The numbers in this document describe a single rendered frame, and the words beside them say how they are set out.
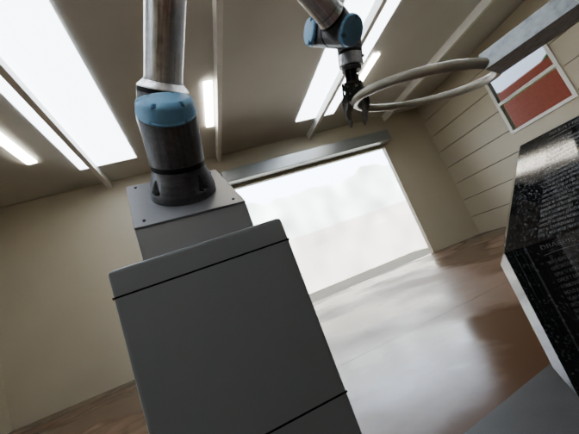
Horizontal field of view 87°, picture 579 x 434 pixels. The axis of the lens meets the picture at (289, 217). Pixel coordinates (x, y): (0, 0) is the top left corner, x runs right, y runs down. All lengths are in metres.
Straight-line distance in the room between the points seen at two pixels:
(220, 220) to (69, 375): 6.68
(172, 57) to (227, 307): 0.71
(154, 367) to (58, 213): 7.15
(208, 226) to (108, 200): 6.75
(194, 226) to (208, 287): 0.19
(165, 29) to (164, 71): 0.11
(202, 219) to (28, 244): 7.09
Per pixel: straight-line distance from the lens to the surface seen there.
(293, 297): 0.74
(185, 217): 0.85
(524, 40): 1.11
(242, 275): 0.72
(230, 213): 0.86
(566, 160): 0.93
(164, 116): 0.85
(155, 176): 0.92
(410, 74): 1.04
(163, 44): 1.03
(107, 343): 7.15
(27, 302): 7.66
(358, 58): 1.27
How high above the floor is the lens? 0.70
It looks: 11 degrees up
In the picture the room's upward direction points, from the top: 21 degrees counter-clockwise
